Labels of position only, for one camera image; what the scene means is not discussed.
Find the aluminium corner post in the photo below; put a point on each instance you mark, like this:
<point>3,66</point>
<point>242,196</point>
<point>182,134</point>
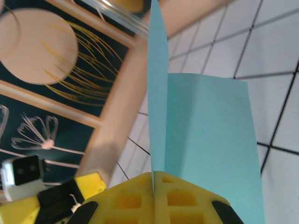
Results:
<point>126,19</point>

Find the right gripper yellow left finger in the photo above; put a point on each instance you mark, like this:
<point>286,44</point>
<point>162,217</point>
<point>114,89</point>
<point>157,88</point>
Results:
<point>130,203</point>

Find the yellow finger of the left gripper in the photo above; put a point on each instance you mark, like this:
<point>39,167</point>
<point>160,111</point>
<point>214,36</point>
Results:
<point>16,214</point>
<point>90,185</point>

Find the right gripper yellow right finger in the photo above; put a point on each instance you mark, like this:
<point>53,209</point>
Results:
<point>182,203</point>

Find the light blue paper sheet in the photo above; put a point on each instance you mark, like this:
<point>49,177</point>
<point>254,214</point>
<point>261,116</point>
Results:
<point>205,128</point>

